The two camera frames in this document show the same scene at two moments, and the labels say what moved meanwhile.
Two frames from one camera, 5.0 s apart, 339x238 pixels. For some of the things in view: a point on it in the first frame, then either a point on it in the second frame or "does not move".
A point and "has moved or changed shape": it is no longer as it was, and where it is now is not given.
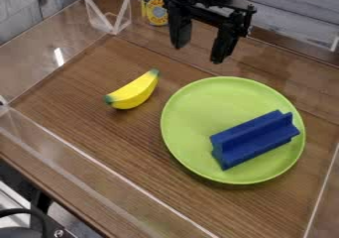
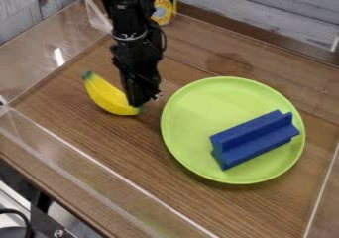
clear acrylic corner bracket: [97, 19] does not move
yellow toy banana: [128, 96] has moved or changed shape
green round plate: [214, 106] does not move
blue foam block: [254, 138] does not move
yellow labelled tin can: [152, 4] does not move
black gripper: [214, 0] → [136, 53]
